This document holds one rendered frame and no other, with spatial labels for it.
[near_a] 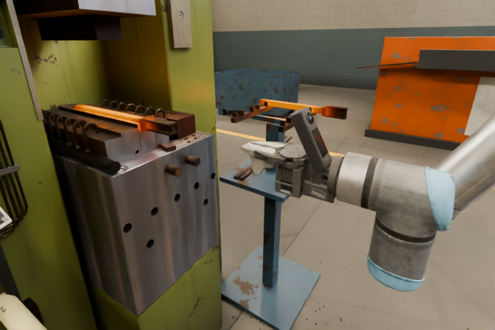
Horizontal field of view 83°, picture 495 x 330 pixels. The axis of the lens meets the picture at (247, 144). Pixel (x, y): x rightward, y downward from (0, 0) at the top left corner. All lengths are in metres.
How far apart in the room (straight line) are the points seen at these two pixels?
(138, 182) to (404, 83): 3.53
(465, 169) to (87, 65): 1.20
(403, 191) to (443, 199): 0.05
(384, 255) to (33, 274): 0.84
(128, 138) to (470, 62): 3.45
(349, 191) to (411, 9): 7.59
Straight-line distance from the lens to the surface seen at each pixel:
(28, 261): 0.95
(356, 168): 0.49
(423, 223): 0.51
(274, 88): 4.31
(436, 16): 7.96
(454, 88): 3.94
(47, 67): 1.21
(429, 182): 0.49
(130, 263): 0.86
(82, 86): 1.26
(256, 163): 0.58
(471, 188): 0.62
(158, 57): 1.07
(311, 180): 0.55
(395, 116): 4.01
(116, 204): 0.75
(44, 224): 0.92
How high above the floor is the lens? 1.21
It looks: 20 degrees down
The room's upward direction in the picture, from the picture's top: straight up
